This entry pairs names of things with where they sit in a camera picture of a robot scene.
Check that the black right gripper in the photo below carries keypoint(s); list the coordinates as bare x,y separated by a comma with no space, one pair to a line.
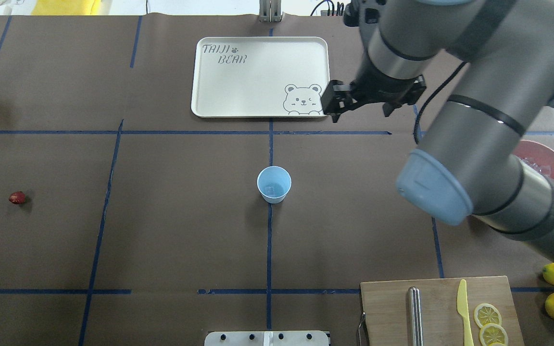
379,88

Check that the lemon slice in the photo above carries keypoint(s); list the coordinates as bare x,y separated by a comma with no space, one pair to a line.
493,333
486,314

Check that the yellow plastic knife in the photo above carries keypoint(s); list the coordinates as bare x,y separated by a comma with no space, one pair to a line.
463,310

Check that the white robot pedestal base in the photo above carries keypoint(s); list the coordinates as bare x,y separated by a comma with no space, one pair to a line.
268,338

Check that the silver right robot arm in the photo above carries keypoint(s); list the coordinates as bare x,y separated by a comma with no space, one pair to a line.
465,163

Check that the yellow cloth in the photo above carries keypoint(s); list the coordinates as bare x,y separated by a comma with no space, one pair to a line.
66,7

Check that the pink bowl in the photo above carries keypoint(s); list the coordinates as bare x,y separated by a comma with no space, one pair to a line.
553,168

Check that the clear ice cube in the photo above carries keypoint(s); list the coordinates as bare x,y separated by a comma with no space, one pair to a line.
271,191

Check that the pile of ice cubes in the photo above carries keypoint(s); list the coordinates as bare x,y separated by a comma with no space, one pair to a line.
543,169

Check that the cream bear tray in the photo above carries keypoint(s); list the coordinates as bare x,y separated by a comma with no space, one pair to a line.
259,77

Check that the red strawberry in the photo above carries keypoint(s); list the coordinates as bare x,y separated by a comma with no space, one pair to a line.
17,198

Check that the steel knife sharpener rod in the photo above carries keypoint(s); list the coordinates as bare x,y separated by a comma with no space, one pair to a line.
414,317

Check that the light blue cup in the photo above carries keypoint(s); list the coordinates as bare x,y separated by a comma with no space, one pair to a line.
274,183

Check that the lemon slice upper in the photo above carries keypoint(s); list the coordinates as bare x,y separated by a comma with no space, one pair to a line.
486,314

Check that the aluminium frame post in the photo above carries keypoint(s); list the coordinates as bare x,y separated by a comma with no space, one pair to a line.
270,11

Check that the lemon slice lower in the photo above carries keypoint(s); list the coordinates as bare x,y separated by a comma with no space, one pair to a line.
493,333

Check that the wooden cutting board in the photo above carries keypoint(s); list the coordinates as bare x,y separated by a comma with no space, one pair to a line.
385,306

